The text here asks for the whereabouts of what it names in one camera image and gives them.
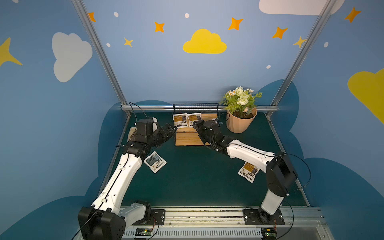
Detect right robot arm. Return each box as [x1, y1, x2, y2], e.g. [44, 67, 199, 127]
[193, 120, 298, 225]

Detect left controller board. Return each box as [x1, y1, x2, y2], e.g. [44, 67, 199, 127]
[135, 229, 155, 238]

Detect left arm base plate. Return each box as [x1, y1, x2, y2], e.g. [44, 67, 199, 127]
[140, 209, 166, 226]

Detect yellow coffee bag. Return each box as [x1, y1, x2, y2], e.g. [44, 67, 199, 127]
[238, 162, 260, 183]
[187, 113, 202, 128]
[173, 114, 188, 129]

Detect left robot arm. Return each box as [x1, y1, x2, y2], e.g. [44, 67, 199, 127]
[78, 119, 177, 240]

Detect potted white flower plant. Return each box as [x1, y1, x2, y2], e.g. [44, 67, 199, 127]
[220, 86, 263, 134]

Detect controller board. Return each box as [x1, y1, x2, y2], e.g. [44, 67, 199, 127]
[135, 229, 155, 238]
[261, 228, 277, 240]

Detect right controller board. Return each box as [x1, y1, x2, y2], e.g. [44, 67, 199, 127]
[261, 228, 277, 240]

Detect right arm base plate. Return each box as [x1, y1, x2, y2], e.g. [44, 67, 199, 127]
[243, 208, 285, 225]

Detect wooden two-tier shelf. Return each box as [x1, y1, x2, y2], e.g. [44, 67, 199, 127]
[173, 103, 220, 146]

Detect grey coffee bag left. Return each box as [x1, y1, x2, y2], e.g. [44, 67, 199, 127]
[144, 151, 167, 173]

